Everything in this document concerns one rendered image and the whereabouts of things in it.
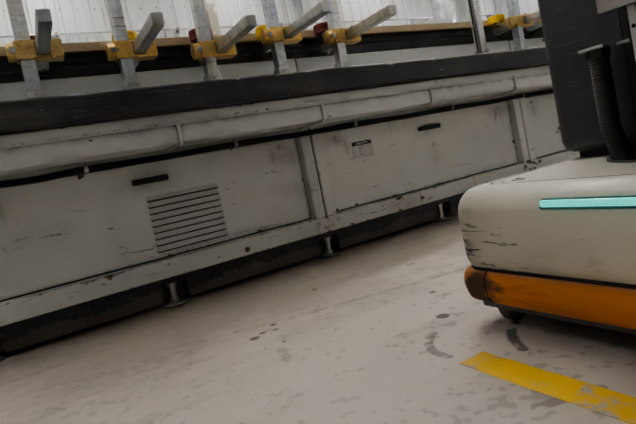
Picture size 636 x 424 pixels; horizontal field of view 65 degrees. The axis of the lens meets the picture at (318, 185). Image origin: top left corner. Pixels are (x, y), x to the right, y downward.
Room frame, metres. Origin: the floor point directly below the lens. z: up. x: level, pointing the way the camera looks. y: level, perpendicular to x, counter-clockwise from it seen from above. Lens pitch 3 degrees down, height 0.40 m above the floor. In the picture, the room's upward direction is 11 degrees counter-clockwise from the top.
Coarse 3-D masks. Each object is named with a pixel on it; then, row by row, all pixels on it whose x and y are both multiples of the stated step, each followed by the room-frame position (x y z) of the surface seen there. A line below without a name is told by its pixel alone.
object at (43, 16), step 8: (40, 16) 1.14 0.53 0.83; (48, 16) 1.15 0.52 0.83; (40, 24) 1.15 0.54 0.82; (48, 24) 1.16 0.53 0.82; (40, 32) 1.21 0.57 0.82; (48, 32) 1.22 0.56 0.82; (40, 40) 1.26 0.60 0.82; (48, 40) 1.27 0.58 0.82; (40, 48) 1.32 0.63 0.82; (48, 48) 1.33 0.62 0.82; (40, 64) 1.46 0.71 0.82; (48, 64) 1.48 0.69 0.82
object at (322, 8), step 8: (312, 8) 1.55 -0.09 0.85; (320, 8) 1.52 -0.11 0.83; (328, 8) 1.52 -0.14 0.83; (304, 16) 1.60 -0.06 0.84; (312, 16) 1.56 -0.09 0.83; (320, 16) 1.55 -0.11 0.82; (296, 24) 1.65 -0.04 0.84; (304, 24) 1.61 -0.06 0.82; (288, 32) 1.71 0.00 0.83; (296, 32) 1.69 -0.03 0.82; (264, 48) 1.88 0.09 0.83
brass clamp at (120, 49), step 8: (112, 48) 1.45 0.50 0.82; (120, 48) 1.47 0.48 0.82; (128, 48) 1.48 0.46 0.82; (152, 48) 1.51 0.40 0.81; (112, 56) 1.46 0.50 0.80; (120, 56) 1.46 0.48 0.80; (128, 56) 1.47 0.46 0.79; (136, 56) 1.49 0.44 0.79; (144, 56) 1.50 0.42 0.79; (152, 56) 1.51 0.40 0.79
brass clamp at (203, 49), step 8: (216, 40) 1.61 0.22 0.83; (192, 48) 1.59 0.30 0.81; (200, 48) 1.57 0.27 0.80; (208, 48) 1.59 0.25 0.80; (216, 48) 1.61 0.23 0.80; (232, 48) 1.63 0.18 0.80; (192, 56) 1.61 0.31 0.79; (200, 56) 1.59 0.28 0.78; (208, 56) 1.59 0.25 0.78; (216, 56) 1.61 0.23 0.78; (224, 56) 1.63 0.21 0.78; (232, 56) 1.65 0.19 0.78
